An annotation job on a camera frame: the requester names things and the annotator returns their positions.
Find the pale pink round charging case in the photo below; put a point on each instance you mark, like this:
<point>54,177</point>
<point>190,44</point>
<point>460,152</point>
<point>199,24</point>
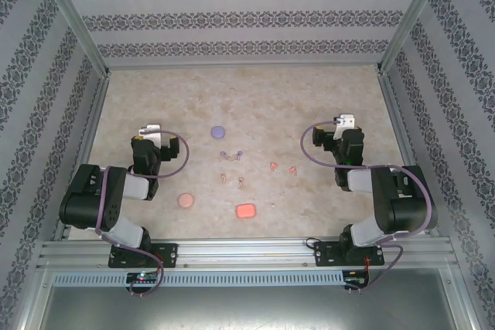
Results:
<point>186,200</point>

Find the coral rectangular charging case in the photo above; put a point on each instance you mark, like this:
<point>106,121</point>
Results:
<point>246,211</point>

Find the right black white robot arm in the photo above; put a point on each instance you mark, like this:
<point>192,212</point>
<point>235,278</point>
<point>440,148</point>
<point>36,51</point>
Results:
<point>406,198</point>

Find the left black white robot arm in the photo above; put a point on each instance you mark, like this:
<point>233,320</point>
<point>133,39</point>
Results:
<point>85,198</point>

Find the purple round charging case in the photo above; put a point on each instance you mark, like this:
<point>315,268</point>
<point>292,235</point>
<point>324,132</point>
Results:
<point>218,131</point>

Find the small green circuit board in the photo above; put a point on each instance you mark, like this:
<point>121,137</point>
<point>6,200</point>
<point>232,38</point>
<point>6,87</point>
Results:
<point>354,280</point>
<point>143,277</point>

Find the grey metal panel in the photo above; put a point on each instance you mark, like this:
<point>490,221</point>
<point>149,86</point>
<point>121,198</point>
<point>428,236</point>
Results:
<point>247,310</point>

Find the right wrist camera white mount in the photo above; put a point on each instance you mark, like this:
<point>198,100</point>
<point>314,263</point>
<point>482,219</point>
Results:
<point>346,121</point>

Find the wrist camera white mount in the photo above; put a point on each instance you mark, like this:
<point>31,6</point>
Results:
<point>346,121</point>
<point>151,131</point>

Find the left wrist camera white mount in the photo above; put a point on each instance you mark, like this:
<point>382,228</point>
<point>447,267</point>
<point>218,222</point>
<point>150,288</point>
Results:
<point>151,131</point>

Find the aluminium side rail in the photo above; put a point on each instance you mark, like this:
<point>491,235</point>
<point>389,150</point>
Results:
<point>395,113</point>
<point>85,152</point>

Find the thin aluminium wall rail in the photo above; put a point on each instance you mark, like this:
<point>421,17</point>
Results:
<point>247,65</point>

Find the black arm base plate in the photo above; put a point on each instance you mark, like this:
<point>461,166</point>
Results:
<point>170,256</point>
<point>325,256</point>

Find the aluminium frame post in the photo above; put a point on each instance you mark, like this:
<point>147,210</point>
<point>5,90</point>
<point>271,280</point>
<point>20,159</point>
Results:
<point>410,17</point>
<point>75,17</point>

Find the long aluminium mounting rail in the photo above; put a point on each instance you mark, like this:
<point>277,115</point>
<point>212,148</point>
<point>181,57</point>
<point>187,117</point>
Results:
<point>247,254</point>

